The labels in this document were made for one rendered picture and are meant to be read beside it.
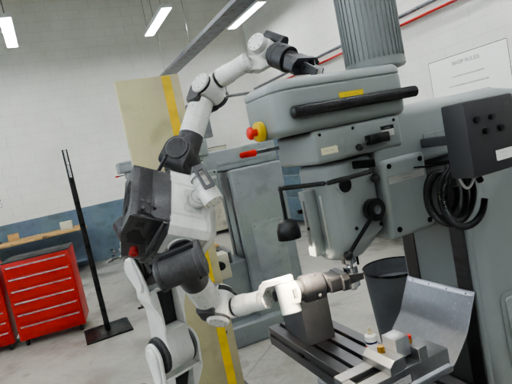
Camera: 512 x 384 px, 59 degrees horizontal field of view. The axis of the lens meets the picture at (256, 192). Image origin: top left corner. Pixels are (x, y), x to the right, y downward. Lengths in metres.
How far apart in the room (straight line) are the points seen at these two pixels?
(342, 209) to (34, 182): 9.17
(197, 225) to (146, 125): 1.68
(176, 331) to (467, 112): 1.25
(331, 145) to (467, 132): 0.37
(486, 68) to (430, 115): 4.74
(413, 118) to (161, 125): 1.89
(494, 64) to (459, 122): 4.93
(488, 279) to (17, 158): 9.44
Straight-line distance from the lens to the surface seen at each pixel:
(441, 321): 1.80
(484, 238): 1.69
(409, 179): 1.53
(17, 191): 10.26
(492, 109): 1.43
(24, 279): 5.85
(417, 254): 1.86
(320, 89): 1.35
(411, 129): 1.56
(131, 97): 3.05
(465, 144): 1.35
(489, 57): 6.31
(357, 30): 1.58
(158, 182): 1.48
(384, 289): 3.47
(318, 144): 1.33
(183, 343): 1.83
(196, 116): 1.66
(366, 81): 1.45
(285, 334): 1.97
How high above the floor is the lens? 1.72
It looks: 6 degrees down
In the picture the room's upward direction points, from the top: 12 degrees counter-clockwise
